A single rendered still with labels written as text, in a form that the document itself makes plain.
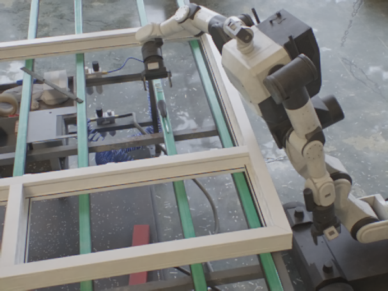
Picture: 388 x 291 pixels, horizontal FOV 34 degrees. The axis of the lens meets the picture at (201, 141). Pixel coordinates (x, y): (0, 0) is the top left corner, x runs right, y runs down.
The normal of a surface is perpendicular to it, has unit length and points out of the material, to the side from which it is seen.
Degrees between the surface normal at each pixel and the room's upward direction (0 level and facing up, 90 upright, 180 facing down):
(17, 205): 0
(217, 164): 90
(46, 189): 90
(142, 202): 0
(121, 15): 0
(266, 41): 22
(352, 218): 90
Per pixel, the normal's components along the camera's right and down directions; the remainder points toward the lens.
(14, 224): -0.04, -0.79
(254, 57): -0.40, -0.67
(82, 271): 0.16, 0.60
